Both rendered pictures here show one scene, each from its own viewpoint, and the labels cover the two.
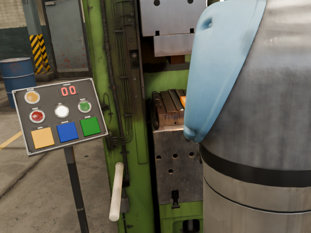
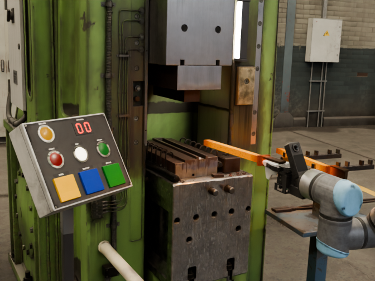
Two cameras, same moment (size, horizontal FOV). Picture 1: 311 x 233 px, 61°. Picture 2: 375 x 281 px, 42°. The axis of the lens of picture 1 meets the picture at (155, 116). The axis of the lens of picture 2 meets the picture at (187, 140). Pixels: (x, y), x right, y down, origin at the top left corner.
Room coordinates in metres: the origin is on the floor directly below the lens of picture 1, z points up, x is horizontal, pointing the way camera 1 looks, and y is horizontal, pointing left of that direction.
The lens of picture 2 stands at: (-0.41, 0.78, 1.45)
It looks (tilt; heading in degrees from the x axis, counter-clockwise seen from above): 11 degrees down; 333
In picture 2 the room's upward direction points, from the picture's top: 2 degrees clockwise
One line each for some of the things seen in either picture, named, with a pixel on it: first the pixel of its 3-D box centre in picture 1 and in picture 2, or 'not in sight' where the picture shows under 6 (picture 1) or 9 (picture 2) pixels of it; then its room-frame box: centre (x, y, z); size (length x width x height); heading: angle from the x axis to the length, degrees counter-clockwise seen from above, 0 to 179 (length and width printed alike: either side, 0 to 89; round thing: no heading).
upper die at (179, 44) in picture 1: (170, 41); (174, 74); (1.48, -0.11, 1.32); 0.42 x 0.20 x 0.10; 3
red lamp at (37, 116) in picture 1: (37, 116); (56, 159); (1.05, 0.49, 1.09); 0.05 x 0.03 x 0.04; 93
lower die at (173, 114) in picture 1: (172, 104); (172, 155); (1.48, -0.11, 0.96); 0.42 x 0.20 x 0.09; 3
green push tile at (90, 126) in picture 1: (90, 126); (113, 175); (1.10, 0.29, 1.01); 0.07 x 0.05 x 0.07; 118
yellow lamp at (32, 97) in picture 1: (32, 97); (46, 133); (1.08, 0.51, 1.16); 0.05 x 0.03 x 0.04; 93
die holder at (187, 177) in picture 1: (183, 144); (181, 210); (1.50, -0.16, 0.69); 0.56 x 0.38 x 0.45; 3
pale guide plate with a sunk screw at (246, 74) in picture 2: not in sight; (245, 85); (1.42, -0.42, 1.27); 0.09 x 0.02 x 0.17; 93
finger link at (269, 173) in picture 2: not in sight; (268, 170); (0.82, -0.14, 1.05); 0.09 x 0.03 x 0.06; 5
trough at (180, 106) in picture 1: (176, 98); (178, 147); (1.48, -0.13, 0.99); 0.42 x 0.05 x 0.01; 3
